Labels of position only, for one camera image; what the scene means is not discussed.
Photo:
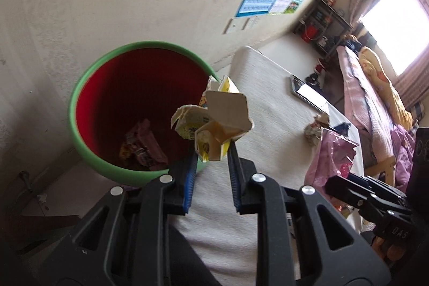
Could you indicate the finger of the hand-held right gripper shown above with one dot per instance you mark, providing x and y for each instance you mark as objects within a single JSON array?
[
  {"x": 378, "y": 185},
  {"x": 355, "y": 197}
]

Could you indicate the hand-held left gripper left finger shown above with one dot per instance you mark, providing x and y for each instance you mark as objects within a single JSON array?
[{"x": 188, "y": 183}]

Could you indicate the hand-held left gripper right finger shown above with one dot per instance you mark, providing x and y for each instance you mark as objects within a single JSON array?
[{"x": 235, "y": 183}]

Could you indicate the pink snack wrapper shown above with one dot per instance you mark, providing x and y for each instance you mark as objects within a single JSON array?
[{"x": 330, "y": 158}]

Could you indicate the yellow carton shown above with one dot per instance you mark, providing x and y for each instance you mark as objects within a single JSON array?
[{"x": 223, "y": 108}]

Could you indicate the red white paper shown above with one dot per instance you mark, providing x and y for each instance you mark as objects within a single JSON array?
[{"x": 315, "y": 130}]

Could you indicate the green and red bin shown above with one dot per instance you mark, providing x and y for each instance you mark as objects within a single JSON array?
[{"x": 100, "y": 168}]

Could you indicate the person's right hand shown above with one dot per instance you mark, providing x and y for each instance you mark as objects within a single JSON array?
[{"x": 393, "y": 250}]

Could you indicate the dark blue snack wrapper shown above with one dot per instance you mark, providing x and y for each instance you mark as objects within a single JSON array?
[{"x": 342, "y": 128}]

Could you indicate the small yellow snack wrapper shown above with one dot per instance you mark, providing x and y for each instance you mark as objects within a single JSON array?
[{"x": 125, "y": 152}]

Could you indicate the bed with pink bedding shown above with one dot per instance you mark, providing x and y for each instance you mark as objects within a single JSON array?
[{"x": 362, "y": 98}]

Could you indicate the yellow printed pillow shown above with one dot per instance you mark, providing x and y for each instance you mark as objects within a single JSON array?
[{"x": 378, "y": 75}]

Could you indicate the smartphone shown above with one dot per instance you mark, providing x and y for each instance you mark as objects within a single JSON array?
[{"x": 308, "y": 93}]

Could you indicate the window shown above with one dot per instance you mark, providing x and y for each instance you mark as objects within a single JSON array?
[{"x": 398, "y": 24}]

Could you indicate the red box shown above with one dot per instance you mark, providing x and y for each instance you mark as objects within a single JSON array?
[{"x": 310, "y": 33}]

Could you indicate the dark metal shelf rack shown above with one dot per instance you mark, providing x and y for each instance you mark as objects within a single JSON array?
[{"x": 330, "y": 21}]

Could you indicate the wooden bed frame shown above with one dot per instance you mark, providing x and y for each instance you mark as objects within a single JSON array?
[{"x": 380, "y": 167}]

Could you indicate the large white wall socket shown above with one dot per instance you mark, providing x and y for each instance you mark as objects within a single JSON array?
[{"x": 233, "y": 26}]

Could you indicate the small white wall socket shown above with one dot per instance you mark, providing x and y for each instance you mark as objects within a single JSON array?
[
  {"x": 248, "y": 23},
  {"x": 255, "y": 21}
]

